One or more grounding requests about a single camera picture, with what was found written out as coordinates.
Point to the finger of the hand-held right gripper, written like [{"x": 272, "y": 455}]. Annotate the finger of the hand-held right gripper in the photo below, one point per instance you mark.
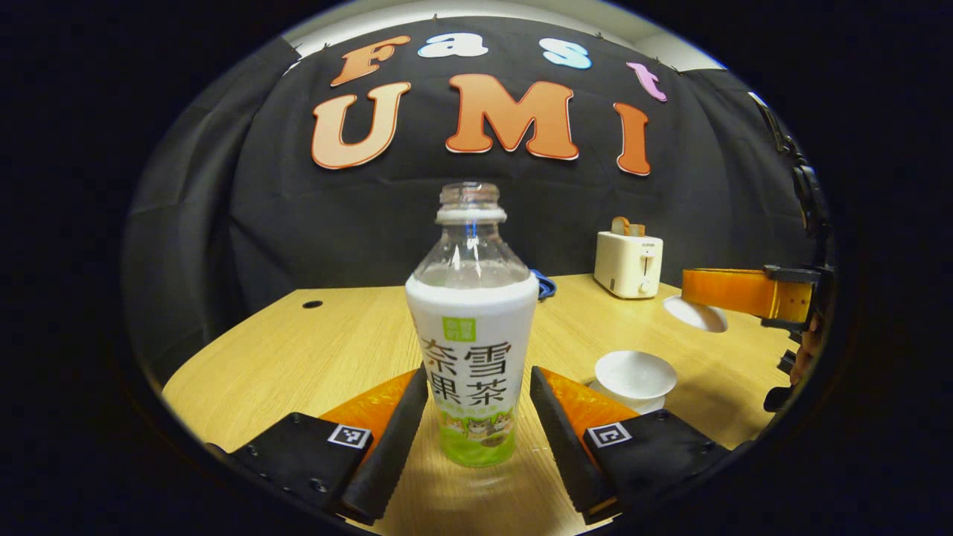
[{"x": 737, "y": 292}]

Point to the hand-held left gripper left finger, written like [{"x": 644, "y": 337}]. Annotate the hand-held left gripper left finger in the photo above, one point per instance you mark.
[{"x": 394, "y": 454}]

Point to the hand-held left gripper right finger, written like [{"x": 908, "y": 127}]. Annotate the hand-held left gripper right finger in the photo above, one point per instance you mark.
[{"x": 566, "y": 454}]

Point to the white teacup lid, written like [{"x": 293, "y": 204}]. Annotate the white teacup lid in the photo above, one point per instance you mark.
[{"x": 696, "y": 316}]

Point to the white teacup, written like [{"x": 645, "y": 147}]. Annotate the white teacup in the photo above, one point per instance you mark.
[{"x": 636, "y": 372}]

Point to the clear water bottle white label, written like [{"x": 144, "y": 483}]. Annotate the clear water bottle white label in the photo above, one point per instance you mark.
[{"x": 471, "y": 357}]

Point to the cream toaster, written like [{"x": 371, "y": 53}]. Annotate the cream toaster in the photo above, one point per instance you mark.
[{"x": 625, "y": 264}]

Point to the blue towel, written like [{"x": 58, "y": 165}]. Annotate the blue towel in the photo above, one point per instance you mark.
[{"x": 547, "y": 285}]

